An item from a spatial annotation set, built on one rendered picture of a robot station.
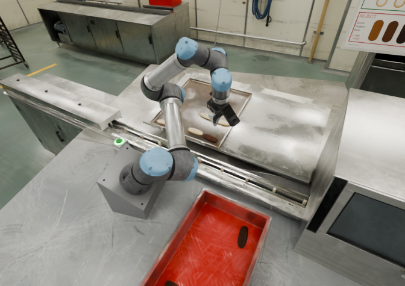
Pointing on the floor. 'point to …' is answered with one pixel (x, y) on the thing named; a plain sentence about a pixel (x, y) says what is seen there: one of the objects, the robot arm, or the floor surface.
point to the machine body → (59, 136)
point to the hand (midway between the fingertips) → (222, 120)
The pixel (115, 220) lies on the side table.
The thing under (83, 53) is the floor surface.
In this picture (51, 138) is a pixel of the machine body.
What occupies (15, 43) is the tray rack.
